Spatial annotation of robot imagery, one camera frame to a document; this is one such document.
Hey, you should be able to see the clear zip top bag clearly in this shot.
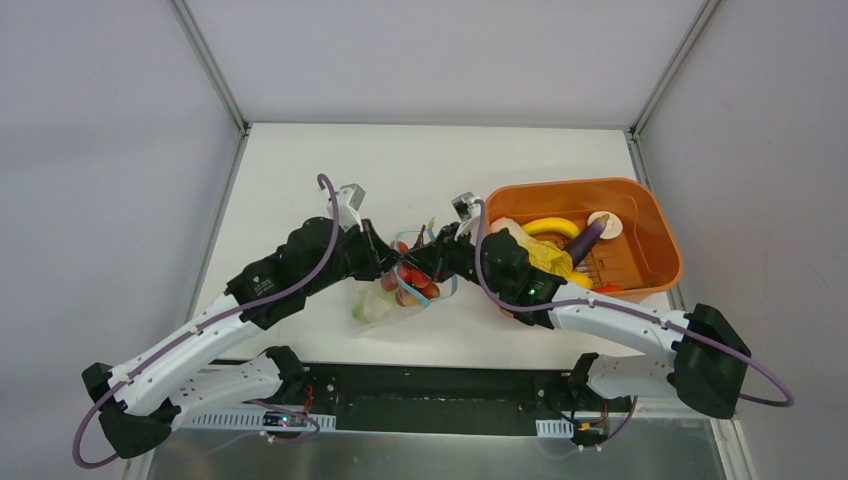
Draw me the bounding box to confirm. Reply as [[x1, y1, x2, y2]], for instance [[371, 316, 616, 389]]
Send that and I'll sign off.
[[348, 262, 459, 333]]

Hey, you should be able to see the white cauliflower toy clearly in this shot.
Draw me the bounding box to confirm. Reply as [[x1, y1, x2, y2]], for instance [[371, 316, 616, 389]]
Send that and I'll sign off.
[[351, 290, 400, 326]]

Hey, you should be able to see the red peach cluster toy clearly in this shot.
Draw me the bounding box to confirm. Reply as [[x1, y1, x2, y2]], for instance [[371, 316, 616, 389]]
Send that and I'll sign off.
[[379, 262, 441, 307]]

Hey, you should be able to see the dark purple eggplant toy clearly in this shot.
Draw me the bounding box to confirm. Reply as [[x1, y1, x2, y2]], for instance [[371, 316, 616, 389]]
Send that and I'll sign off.
[[564, 214, 609, 267]]

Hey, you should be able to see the white mushroom toy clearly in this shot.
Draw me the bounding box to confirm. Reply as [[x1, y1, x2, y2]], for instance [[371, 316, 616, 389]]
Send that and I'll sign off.
[[587, 210, 624, 240]]

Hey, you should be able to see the orange plastic basket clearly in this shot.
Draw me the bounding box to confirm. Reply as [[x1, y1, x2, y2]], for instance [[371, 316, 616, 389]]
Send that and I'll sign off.
[[487, 177, 683, 302]]

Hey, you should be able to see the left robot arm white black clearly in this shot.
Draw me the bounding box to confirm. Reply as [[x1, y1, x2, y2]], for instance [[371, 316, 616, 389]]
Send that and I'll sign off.
[[82, 217, 401, 459]]

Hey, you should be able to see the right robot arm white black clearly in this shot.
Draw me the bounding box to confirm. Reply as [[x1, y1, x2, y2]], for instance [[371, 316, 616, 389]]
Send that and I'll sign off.
[[403, 225, 751, 419]]

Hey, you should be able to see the yellow napa cabbage toy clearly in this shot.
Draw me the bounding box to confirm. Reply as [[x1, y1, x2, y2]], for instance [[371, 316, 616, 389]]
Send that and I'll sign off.
[[490, 217, 574, 278]]

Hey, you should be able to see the yellow banana toy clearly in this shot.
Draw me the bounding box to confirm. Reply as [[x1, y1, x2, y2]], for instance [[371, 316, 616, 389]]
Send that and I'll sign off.
[[522, 217, 581, 240]]

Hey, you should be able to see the yellow lemon toy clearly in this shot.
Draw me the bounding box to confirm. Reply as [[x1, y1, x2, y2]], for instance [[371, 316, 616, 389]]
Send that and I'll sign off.
[[566, 271, 594, 290]]

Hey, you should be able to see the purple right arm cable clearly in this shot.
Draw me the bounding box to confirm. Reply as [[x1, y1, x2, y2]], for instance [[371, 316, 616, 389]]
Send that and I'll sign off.
[[473, 198, 795, 408]]

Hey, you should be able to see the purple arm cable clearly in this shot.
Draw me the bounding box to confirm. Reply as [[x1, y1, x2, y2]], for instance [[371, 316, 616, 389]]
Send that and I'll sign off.
[[71, 173, 342, 470], [473, 198, 795, 408]]

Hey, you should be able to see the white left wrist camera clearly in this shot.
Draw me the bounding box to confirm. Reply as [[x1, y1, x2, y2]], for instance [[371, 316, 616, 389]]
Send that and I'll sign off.
[[321, 183, 366, 232]]

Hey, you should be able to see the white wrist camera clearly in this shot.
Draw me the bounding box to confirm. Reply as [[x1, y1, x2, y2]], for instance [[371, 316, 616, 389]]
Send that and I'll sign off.
[[321, 183, 366, 232], [451, 192, 484, 226]]

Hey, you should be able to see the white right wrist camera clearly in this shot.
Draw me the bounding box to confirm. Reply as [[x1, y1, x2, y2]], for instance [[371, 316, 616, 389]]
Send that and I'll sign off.
[[451, 192, 484, 226]]

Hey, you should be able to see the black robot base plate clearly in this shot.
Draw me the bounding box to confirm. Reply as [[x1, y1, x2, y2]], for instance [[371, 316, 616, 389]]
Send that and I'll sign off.
[[266, 363, 632, 437]]

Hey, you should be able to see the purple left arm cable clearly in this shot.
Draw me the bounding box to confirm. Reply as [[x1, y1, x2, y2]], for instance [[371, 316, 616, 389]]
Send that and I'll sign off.
[[71, 173, 342, 470]]

